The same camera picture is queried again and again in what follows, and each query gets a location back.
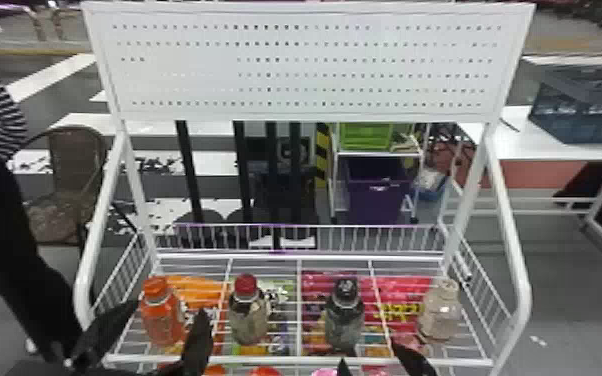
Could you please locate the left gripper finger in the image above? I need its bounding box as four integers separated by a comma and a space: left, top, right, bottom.
68, 299, 140, 372
173, 309, 215, 376

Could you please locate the orange bottle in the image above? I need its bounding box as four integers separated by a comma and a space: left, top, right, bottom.
139, 275, 187, 348

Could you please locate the black cap bottle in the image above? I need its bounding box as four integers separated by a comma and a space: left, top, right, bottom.
323, 277, 366, 352

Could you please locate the clear beige bottle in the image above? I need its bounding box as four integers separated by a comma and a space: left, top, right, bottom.
418, 277, 463, 343

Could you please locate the orange snack packet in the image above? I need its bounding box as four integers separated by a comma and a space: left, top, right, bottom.
166, 274, 229, 311

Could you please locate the red cap bottle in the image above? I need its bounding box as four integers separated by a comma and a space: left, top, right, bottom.
226, 272, 271, 347

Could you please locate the pink snack packet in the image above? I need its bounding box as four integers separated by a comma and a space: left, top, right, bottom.
300, 271, 434, 337

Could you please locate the purple crate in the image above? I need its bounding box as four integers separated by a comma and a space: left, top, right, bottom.
344, 156, 414, 225

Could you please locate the brown chair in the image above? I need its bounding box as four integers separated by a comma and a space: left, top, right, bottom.
21, 124, 109, 246

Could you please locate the green basket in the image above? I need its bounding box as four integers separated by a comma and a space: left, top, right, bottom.
338, 122, 418, 154

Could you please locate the white side table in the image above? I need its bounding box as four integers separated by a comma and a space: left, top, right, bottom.
457, 103, 602, 287

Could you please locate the blue basket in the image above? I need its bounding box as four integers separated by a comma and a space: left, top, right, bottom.
528, 64, 602, 145

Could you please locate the striped post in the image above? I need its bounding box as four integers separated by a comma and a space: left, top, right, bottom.
314, 122, 332, 186

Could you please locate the white wire rack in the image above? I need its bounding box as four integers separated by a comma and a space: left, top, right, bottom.
72, 0, 537, 376

